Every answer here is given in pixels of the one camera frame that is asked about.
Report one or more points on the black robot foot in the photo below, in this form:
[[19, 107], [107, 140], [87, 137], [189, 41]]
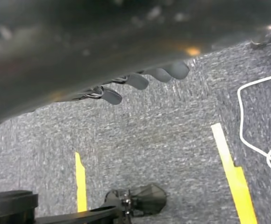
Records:
[[147, 198], [9, 204]]

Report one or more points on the yellow floor tape square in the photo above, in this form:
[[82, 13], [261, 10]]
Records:
[[233, 173]]

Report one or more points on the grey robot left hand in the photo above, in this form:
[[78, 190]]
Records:
[[79, 46]]

